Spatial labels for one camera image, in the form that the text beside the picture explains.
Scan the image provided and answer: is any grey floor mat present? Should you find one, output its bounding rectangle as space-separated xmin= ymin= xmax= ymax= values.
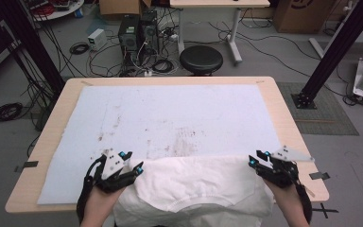
xmin=277 ymin=82 xmax=359 ymax=136

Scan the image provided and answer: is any person's right hand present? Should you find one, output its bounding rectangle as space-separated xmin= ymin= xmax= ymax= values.
xmin=262 ymin=178 xmax=301 ymax=208

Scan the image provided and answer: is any brown cardboard box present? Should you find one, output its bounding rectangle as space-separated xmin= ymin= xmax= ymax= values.
xmin=98 ymin=0 xmax=152 ymax=17

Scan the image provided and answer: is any dark grey tape piece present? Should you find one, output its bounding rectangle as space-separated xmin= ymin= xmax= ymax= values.
xmin=14 ymin=160 xmax=40 ymax=173
xmin=308 ymin=171 xmax=331 ymax=181

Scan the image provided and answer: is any black metal post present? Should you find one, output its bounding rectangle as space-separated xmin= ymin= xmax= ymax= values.
xmin=0 ymin=0 xmax=66 ymax=96
xmin=291 ymin=0 xmax=363 ymax=110

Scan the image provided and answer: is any large printed cardboard box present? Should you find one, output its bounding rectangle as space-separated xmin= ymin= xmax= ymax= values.
xmin=273 ymin=0 xmax=337 ymax=34

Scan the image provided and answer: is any light blue foam mat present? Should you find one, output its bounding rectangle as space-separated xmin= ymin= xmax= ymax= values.
xmin=37 ymin=83 xmax=282 ymax=205

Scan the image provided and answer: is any black computer tower green label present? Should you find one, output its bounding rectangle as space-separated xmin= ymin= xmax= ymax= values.
xmin=117 ymin=14 xmax=142 ymax=54

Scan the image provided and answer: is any white desk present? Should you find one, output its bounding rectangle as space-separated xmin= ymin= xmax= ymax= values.
xmin=169 ymin=0 xmax=271 ymax=66

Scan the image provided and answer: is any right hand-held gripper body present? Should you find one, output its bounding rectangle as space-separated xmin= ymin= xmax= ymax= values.
xmin=255 ymin=145 xmax=316 ymax=189

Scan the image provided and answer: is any white power supply box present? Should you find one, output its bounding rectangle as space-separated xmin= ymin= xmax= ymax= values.
xmin=87 ymin=27 xmax=108 ymax=51

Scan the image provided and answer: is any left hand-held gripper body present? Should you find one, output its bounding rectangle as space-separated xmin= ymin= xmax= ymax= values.
xmin=92 ymin=148 xmax=137 ymax=194

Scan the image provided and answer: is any long black floor cable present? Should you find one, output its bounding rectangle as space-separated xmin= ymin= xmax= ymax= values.
xmin=207 ymin=21 xmax=313 ymax=79

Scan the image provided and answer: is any round white table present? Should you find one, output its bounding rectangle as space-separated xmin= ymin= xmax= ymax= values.
xmin=22 ymin=0 xmax=85 ymax=23

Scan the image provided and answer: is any white long-sleeve shirt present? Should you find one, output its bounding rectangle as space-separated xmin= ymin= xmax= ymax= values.
xmin=112 ymin=154 xmax=276 ymax=227

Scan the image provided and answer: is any coiled black cable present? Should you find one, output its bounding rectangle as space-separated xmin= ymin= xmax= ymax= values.
xmin=69 ymin=42 xmax=91 ymax=56
xmin=0 ymin=102 xmax=25 ymax=124
xmin=150 ymin=59 xmax=175 ymax=75

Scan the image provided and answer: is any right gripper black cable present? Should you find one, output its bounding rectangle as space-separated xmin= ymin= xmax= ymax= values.
xmin=291 ymin=174 xmax=314 ymax=224

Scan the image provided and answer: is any black round stool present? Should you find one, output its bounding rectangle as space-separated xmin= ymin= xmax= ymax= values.
xmin=179 ymin=44 xmax=224 ymax=77

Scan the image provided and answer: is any person's left hand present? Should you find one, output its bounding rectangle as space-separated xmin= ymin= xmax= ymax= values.
xmin=86 ymin=184 xmax=125 ymax=215

